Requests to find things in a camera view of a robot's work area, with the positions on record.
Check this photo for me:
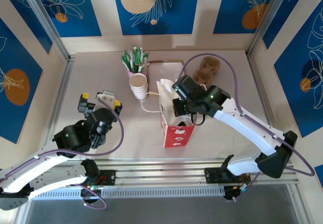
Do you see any aluminium rail base frame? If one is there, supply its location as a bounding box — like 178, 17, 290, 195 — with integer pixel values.
21, 158, 300, 192

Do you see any aluminium table edge rail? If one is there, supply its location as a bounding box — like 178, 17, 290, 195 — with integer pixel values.
37, 54, 77, 169
247, 53, 285, 159

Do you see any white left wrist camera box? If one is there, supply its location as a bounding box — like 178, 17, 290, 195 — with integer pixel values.
95, 90, 116, 106

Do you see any white paper napkins stack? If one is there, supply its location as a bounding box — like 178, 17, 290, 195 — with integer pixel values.
148, 63, 182, 83

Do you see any aluminium frame post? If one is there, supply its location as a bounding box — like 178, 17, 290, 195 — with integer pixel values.
247, 0, 295, 57
19, 0, 71, 63

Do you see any small controller circuit board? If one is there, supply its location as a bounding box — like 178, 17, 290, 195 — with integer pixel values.
224, 185, 250, 200
81, 185, 103, 197

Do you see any white paper cup stack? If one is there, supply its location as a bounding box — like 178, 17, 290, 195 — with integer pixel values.
129, 73, 149, 101

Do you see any brown cardboard napkin box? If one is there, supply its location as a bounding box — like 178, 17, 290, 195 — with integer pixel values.
147, 60, 185, 93

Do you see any green white wrapped straws bundle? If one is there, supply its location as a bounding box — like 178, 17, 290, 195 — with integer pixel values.
121, 46, 150, 74

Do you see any brown pulp cup carrier stack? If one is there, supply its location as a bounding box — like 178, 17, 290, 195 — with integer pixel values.
192, 55, 222, 86

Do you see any white slotted cable duct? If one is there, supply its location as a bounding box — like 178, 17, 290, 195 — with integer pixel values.
32, 186, 225, 200

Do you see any red white paper bag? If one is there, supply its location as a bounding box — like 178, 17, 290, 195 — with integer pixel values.
140, 78, 196, 149

